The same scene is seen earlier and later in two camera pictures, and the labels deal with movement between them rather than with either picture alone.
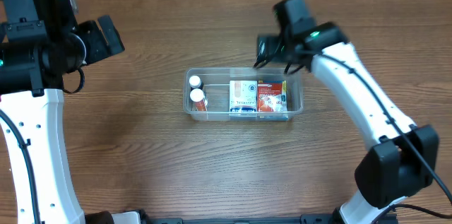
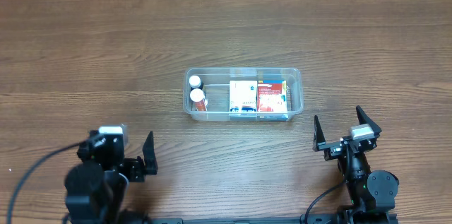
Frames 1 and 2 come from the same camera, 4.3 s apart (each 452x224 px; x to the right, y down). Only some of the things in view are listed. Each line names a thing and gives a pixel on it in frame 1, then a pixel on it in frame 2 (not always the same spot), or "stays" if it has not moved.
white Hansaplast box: (243, 96) stays
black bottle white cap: (195, 83) stays
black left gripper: (110, 34) → (132, 167)
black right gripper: (265, 47) → (343, 145)
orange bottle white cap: (197, 96) stays
